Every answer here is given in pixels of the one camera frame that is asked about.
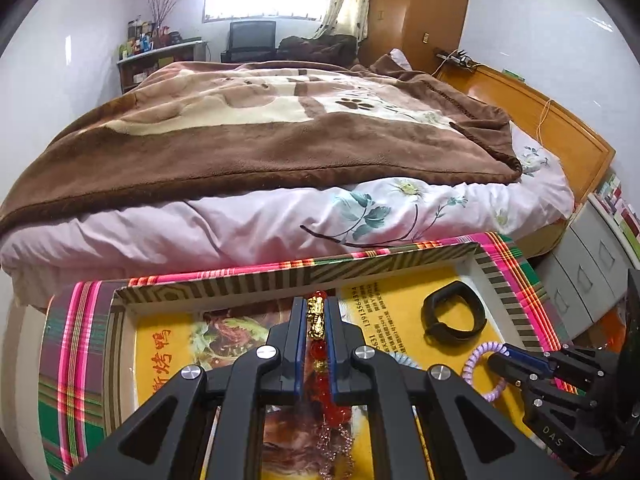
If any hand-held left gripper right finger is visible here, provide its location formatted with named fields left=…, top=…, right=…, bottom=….
left=325, top=299, right=556, bottom=480

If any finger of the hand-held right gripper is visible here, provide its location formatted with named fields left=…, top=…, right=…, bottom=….
left=520, top=385, right=601, bottom=458
left=487, top=342, right=613, bottom=391

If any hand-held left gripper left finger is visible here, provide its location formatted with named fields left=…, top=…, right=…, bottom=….
left=65, top=296, right=308, bottom=480

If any red bead bracelet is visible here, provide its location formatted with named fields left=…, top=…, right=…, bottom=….
left=306, top=296, right=353, bottom=423

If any purple spiral hair tie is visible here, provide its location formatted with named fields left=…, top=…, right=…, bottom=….
left=462, top=341, right=508, bottom=402

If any blue spiral hair tie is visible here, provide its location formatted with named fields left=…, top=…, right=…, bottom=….
left=387, top=350, right=426, bottom=371

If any black fitness band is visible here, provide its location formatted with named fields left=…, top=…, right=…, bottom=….
left=422, top=281, right=487, bottom=346

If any pink crystal bead bracelet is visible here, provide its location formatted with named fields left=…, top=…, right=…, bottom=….
left=295, top=405, right=358, bottom=478

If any striped cardboard box tray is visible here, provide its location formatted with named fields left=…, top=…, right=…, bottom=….
left=110, top=242, right=566, bottom=480

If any white drawer cabinet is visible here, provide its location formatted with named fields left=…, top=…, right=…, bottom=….
left=537, top=192, right=640, bottom=341

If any yellow mattress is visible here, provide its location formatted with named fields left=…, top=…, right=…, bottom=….
left=515, top=217, right=571, bottom=256

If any white floral quilt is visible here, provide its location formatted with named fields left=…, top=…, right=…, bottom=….
left=0, top=127, right=576, bottom=311

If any stack of packets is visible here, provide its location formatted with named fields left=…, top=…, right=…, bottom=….
left=595, top=172, right=640, bottom=251

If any brown blanket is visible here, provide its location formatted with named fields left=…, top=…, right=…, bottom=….
left=0, top=50, right=523, bottom=233

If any plaid cloth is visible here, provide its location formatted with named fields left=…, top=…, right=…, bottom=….
left=37, top=232, right=571, bottom=480

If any wooden bed headboard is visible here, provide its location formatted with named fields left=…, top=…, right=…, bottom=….
left=435, top=62, right=617, bottom=206

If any dark cloth pile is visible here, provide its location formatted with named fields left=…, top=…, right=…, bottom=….
left=277, top=34, right=360, bottom=66

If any black office chair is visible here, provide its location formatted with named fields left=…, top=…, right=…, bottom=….
left=220, top=20, right=278, bottom=63

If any power strip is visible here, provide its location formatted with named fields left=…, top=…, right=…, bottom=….
left=435, top=49, right=481, bottom=68

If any wooden desk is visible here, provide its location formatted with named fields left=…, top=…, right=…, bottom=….
left=116, top=37, right=208, bottom=95

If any group of bottles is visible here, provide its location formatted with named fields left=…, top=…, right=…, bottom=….
left=119, top=19, right=183, bottom=58

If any patterned curtain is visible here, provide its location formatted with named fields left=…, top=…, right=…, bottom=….
left=312, top=0, right=376, bottom=43

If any wooden wardrobe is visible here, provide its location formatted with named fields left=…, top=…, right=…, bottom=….
left=357, top=0, right=473, bottom=73

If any vase of dry branches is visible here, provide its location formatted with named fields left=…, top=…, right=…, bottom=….
left=145, top=0, right=193, bottom=36

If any orange cable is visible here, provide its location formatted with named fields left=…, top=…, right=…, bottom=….
left=535, top=99, right=553, bottom=141

